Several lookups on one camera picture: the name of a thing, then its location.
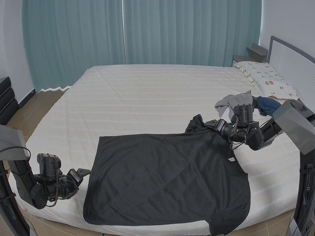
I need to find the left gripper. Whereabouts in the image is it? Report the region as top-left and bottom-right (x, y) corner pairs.
(60, 168), (92, 191)

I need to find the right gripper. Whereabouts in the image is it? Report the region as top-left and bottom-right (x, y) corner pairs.
(205, 119), (234, 138)

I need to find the black T-shirt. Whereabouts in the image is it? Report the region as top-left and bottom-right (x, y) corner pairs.
(83, 115), (251, 236)

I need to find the bed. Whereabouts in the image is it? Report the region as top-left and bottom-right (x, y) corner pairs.
(15, 35), (315, 236)

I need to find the grey garment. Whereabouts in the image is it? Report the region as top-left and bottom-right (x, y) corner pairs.
(215, 90), (254, 120)

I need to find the dark blue garment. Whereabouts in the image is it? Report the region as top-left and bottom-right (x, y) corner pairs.
(256, 96), (281, 116)

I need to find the white printed pillow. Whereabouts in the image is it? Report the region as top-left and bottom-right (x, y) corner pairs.
(233, 61), (300, 100)

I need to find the grey bedside table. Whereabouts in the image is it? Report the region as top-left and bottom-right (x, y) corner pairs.
(232, 43), (268, 64)

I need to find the blue-green curtain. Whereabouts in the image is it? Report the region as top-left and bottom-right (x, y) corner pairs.
(123, 0), (262, 67)
(22, 0), (126, 93)

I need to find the black chest of drawers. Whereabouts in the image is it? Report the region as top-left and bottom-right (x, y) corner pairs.
(0, 76), (21, 126)

